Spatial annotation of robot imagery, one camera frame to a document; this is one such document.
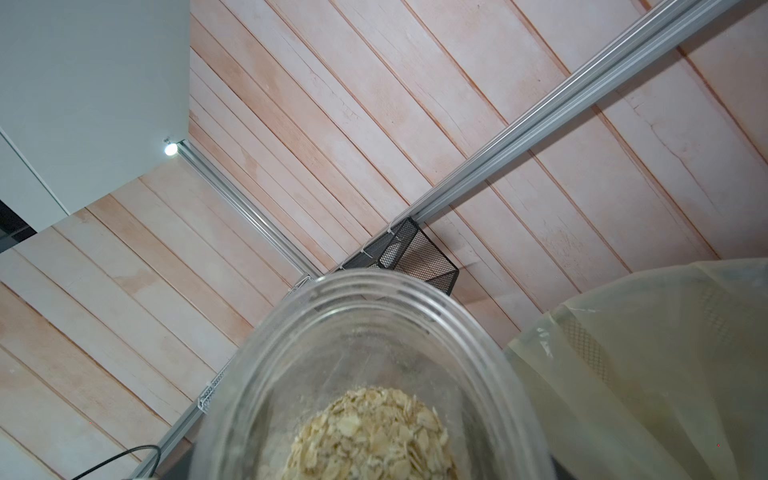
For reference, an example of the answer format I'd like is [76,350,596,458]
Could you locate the red lidded oatmeal jar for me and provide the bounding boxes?
[190,269,555,479]

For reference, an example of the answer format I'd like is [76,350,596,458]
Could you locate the cream trash bag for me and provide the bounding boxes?
[505,258,767,479]

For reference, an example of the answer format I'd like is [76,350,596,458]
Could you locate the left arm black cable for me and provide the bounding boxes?
[71,444,162,480]

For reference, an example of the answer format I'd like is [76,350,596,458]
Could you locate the black wire mesh basket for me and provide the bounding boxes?
[338,218,459,295]

